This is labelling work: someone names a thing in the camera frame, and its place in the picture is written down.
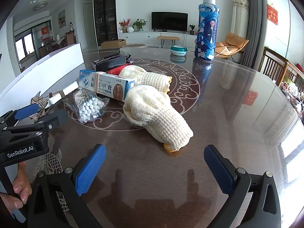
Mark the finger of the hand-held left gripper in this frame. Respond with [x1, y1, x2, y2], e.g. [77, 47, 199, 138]
[33, 109, 69, 131]
[0, 104, 40, 125]

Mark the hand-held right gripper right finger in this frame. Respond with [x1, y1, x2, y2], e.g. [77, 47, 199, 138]
[203, 144, 282, 228]

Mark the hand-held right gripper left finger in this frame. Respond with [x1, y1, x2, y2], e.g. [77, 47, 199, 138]
[27, 144, 106, 228]

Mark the tan patterned pouch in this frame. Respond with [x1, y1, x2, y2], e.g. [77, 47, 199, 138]
[30, 91, 51, 121]

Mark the white plastic bottle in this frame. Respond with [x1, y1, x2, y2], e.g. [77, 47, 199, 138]
[46, 81, 79, 110]

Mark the bag of cotton swabs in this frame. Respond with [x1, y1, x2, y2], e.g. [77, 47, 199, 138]
[62, 88, 110, 124]

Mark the large white container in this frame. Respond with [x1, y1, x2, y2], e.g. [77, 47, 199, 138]
[0, 43, 84, 114]

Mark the blue and white medicine box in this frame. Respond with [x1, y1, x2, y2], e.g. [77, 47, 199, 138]
[79, 70, 135, 102]

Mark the cream knitted glove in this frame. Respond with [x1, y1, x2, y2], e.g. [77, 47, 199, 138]
[119, 65, 173, 93]
[123, 85, 194, 152]

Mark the person's left hand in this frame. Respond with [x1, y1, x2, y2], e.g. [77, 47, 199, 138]
[0, 161, 32, 215]

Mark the black cardboard box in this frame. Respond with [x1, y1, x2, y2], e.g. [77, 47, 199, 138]
[91, 53, 126, 72]

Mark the brown cardboard box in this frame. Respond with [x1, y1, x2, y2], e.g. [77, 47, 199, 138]
[101, 39, 126, 50]

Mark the pile of cluttered goods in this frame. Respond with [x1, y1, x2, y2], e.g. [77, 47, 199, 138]
[280, 81, 304, 121]

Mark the dark glass display cabinet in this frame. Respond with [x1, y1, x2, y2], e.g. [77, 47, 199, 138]
[93, 0, 117, 47]

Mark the red flower arrangement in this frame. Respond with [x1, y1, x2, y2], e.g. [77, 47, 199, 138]
[119, 18, 131, 33]

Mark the wooden slatted chair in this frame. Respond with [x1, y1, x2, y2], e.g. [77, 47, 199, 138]
[285, 64, 304, 93]
[258, 47, 289, 87]

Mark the white television cabinet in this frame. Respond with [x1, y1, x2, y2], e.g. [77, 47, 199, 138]
[118, 30, 197, 48]

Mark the teal and white round device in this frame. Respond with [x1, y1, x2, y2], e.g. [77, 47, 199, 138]
[170, 45, 189, 56]

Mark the green potted plant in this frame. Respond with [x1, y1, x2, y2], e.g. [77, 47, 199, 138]
[132, 18, 148, 32]

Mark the orange lounge chair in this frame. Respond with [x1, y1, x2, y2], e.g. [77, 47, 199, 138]
[215, 32, 249, 62]

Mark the blue patterned bottle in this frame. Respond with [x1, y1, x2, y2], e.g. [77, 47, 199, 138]
[194, 0, 220, 61]

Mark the wooden bench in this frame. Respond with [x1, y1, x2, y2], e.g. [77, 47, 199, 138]
[157, 36, 180, 48]

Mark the grey curtain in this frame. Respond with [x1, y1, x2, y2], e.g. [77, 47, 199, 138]
[239, 0, 268, 67]

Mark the black television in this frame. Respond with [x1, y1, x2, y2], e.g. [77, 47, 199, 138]
[151, 11, 188, 32]

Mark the covered standing air conditioner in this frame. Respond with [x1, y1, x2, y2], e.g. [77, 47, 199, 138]
[231, 0, 250, 38]

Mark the framed wall painting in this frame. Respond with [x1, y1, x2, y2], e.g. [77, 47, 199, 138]
[58, 9, 66, 28]

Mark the red wall hanging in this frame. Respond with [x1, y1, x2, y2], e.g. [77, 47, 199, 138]
[267, 4, 279, 25]

